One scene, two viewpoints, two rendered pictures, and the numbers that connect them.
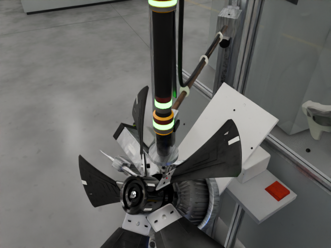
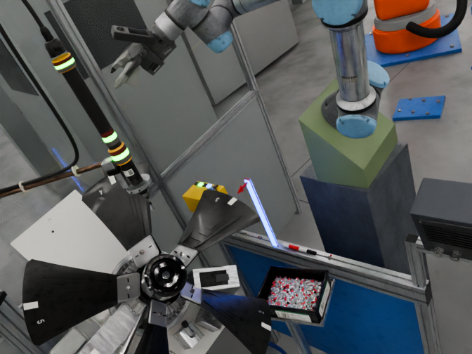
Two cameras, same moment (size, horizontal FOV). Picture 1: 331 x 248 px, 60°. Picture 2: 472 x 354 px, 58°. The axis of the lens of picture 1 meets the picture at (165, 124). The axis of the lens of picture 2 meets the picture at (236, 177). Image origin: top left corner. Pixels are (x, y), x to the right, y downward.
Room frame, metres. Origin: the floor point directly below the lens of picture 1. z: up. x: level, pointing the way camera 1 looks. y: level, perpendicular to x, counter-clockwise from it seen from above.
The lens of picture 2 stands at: (0.33, 1.02, 1.98)
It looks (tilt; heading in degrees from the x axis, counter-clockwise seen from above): 32 degrees down; 264
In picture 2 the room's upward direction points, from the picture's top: 24 degrees counter-clockwise
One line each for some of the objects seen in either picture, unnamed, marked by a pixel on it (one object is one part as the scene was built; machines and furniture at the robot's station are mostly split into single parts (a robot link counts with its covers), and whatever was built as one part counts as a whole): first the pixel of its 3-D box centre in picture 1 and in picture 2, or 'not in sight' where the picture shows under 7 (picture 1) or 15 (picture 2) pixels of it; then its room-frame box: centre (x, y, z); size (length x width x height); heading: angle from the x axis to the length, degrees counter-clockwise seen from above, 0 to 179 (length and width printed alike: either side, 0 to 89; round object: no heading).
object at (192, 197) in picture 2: not in sight; (207, 200); (0.32, -0.44, 1.02); 0.16 x 0.10 x 0.11; 123
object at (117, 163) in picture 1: (119, 164); not in sight; (0.76, 0.18, 1.08); 0.07 x 0.04 x 0.06; 43
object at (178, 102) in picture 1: (204, 61); (22, 188); (0.74, -0.11, 1.54); 0.54 x 0.01 x 0.01; 158
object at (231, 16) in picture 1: (229, 21); not in sight; (1.04, -0.23, 1.55); 0.10 x 0.07 x 0.08; 158
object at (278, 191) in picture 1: (277, 190); not in sight; (0.79, -0.51, 0.87); 0.08 x 0.08 x 0.02; 33
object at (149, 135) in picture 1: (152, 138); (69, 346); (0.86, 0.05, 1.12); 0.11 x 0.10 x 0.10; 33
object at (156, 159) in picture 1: (165, 137); (127, 172); (0.47, 0.00, 1.50); 0.09 x 0.07 x 0.10; 158
